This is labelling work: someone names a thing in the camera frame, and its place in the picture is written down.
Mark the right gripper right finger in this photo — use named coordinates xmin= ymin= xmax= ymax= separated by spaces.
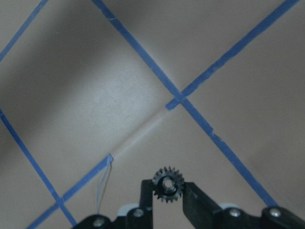
xmin=183 ymin=182 xmax=222 ymax=229

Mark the small black bearing gear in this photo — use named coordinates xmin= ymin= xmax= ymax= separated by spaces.
xmin=152 ymin=167 xmax=184 ymax=203

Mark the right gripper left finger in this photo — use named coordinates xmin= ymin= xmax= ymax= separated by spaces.
xmin=139 ymin=179 xmax=153 ymax=229

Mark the brown paper table mat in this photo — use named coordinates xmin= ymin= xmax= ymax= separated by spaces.
xmin=0 ymin=0 xmax=305 ymax=229

